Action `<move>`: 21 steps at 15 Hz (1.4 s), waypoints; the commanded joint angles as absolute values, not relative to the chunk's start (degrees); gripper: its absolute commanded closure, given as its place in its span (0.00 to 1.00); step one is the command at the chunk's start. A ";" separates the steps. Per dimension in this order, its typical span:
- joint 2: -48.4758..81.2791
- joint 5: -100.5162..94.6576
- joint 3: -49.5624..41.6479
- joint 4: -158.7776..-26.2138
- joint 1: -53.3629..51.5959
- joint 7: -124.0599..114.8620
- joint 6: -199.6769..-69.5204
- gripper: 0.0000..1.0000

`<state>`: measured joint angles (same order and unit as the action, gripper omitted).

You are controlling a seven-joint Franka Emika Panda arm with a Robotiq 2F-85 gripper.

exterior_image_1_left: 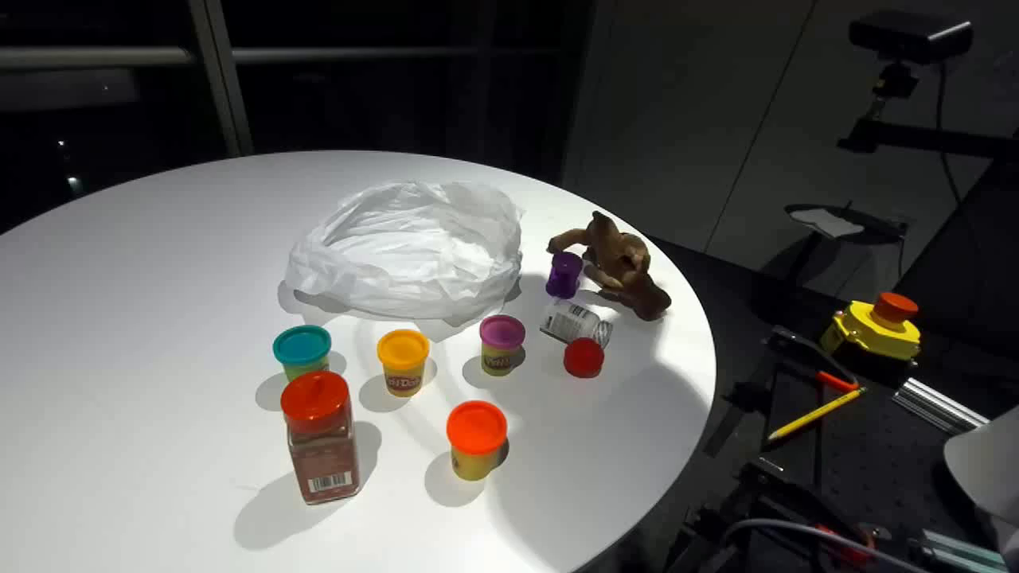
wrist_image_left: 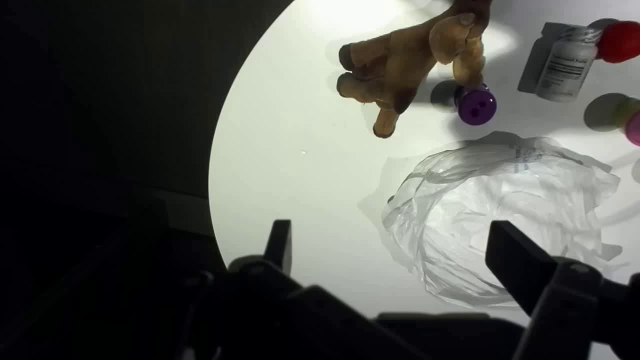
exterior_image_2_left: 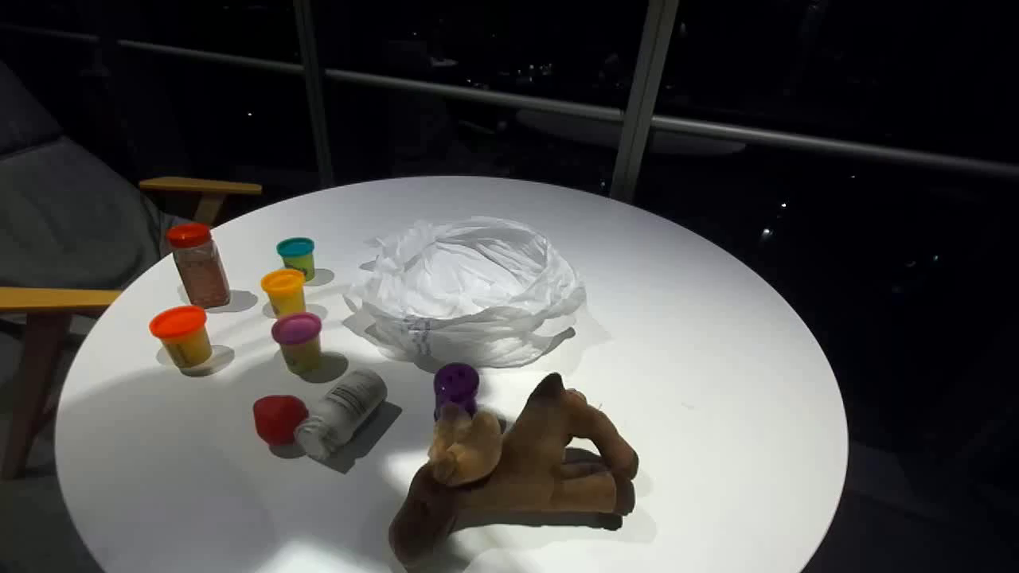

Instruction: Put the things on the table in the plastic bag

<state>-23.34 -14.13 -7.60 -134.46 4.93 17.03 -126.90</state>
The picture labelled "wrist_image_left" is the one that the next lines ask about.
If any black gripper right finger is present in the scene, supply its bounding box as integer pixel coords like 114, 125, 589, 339
485, 221, 640, 360

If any white crumpled plastic bag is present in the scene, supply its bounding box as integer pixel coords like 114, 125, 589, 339
358, 131, 640, 308

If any brown plush moose toy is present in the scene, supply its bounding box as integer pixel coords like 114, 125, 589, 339
337, 0, 496, 141

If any white pill bottle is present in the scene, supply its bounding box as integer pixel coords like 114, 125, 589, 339
518, 20, 602, 105

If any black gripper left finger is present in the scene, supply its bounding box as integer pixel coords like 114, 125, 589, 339
178, 219, 428, 360

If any small purple tub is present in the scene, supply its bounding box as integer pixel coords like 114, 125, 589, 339
454, 85, 501, 129

